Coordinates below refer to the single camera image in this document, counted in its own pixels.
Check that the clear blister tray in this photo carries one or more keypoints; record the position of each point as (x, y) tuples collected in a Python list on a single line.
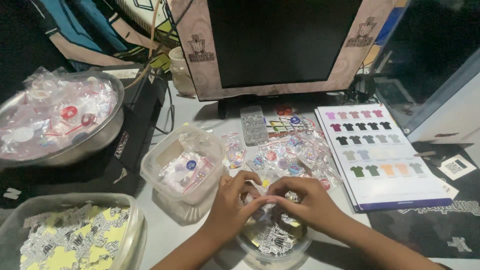
[(254, 125)]

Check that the square clear plastic container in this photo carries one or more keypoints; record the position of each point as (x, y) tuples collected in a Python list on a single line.
[(180, 157)]

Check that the black printed t-shirt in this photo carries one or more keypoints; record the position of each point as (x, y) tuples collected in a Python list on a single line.
[(423, 228)]

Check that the steel mixing bowl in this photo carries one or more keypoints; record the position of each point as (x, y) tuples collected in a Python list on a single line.
[(93, 142)]

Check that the red scissors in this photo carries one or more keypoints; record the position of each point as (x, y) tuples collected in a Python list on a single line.
[(284, 110)]

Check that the round clear sticker bowl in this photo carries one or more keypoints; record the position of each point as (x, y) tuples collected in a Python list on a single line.
[(273, 255)]

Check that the dark glass panel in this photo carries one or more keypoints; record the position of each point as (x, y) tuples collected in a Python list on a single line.
[(431, 56)]

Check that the colourful striped sticker sheet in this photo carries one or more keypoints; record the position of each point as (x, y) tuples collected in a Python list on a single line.
[(287, 124)]

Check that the bag of several small badges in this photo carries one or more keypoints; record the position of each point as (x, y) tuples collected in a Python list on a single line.
[(233, 152)]

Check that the cream ceramic mug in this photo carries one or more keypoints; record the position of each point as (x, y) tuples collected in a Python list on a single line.
[(182, 75)]

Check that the colourful printed fabric banner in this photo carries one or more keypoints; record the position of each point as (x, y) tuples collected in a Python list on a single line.
[(101, 33)]

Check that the bagged badges in clear container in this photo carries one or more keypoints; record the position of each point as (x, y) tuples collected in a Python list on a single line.
[(187, 168)]

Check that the monitor with patterned frame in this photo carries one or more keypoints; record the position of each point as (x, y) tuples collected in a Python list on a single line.
[(277, 41)]

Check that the heap of cut logo stickers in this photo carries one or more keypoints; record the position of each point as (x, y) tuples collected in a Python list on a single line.
[(275, 240)]

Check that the heap of bagged badges in steel bowl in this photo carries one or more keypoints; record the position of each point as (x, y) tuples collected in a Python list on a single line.
[(56, 112)]

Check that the person's left hand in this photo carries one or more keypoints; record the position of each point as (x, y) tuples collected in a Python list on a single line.
[(225, 213)]

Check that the person's right hand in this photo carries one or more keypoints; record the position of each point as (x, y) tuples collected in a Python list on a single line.
[(311, 206)]

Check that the black printed cloth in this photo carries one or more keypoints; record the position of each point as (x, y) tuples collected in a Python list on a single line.
[(56, 183)]

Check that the pile of yellow-backed sticker sheets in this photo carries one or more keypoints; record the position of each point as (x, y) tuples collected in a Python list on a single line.
[(75, 240)]

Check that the shirt colour chart booklet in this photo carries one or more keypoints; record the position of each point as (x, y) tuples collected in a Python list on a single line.
[(378, 157)]

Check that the large clear plastic tub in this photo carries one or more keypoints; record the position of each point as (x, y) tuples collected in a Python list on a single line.
[(135, 228)]

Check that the small white square card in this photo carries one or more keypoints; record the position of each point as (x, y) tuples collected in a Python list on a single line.
[(456, 167)]

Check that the pile of bagged pin badges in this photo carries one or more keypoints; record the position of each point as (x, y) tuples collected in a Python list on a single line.
[(296, 157)]

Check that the small clear badge bag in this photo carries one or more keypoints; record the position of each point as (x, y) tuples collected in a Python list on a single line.
[(262, 216)]

